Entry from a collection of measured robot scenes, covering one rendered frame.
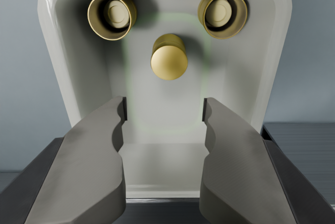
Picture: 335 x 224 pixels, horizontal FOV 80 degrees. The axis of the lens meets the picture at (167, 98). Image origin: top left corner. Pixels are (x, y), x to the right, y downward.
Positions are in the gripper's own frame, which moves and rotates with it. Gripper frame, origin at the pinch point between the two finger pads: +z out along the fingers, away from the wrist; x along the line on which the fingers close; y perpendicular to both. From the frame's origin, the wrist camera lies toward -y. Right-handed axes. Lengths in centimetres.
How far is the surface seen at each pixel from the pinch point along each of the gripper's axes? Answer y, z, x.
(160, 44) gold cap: -1.7, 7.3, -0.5
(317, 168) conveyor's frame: 10.5, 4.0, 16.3
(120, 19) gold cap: -3.5, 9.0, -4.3
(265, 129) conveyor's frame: 10.7, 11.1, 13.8
